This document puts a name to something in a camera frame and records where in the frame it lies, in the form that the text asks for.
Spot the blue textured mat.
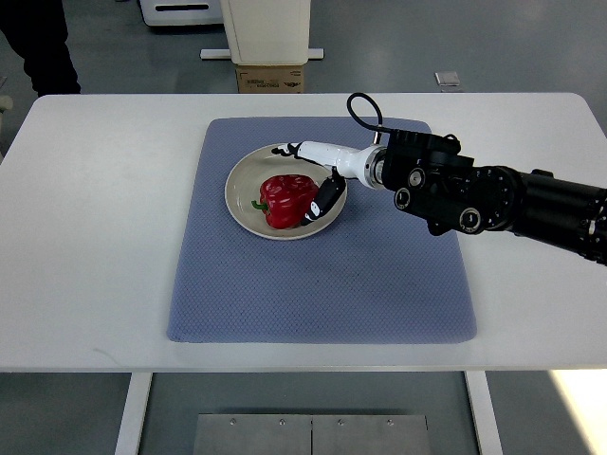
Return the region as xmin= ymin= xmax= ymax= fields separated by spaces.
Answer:
xmin=167 ymin=118 xmax=476 ymax=344

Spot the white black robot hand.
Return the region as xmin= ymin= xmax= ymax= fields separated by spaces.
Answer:
xmin=271 ymin=141 xmax=387 ymax=226

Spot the metal floor plate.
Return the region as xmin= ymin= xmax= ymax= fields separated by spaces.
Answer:
xmin=193 ymin=414 xmax=432 ymax=454

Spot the small grey floor square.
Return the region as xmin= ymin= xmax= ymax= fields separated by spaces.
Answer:
xmin=434 ymin=71 xmax=461 ymax=87

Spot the white table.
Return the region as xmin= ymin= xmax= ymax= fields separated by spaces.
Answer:
xmin=1 ymin=94 xmax=606 ymax=454

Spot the white appliance with slot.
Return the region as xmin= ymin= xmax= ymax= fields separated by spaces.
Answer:
xmin=138 ymin=0 xmax=223 ymax=27

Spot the white table foot bar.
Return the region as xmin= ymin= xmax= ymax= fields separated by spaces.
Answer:
xmin=199 ymin=47 xmax=325 ymax=61

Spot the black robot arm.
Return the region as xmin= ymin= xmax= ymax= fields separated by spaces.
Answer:
xmin=353 ymin=116 xmax=606 ymax=264

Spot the cream round plate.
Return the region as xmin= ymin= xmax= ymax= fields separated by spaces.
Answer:
xmin=225 ymin=144 xmax=348 ymax=241

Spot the red bell pepper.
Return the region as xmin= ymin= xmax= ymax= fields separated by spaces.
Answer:
xmin=251 ymin=174 xmax=319 ymax=229

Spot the person in black trousers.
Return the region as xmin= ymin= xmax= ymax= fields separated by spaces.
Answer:
xmin=1 ymin=1 xmax=81 ymax=97

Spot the white cabinet column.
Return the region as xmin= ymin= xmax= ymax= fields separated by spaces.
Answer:
xmin=220 ymin=0 xmax=311 ymax=66

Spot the cardboard box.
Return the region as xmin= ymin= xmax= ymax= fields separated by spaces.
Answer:
xmin=235 ymin=65 xmax=304 ymax=94

